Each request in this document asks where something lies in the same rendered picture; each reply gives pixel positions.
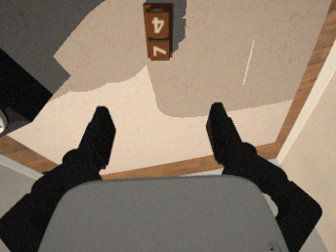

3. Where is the brown wooden tray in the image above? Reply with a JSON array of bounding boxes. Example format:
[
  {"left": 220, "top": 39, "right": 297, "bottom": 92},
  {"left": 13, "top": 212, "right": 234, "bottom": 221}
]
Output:
[{"left": 143, "top": 3, "right": 173, "bottom": 58}]

